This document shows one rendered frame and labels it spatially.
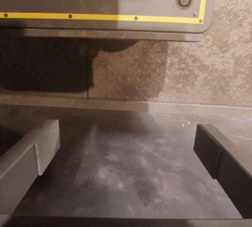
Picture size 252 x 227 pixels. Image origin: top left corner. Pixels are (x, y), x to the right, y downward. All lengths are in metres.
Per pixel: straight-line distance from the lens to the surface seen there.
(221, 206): 0.42
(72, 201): 0.38
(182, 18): 0.50
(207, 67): 0.88
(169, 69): 0.83
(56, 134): 0.17
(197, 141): 0.17
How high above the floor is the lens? 0.80
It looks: 74 degrees down
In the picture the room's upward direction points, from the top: 179 degrees clockwise
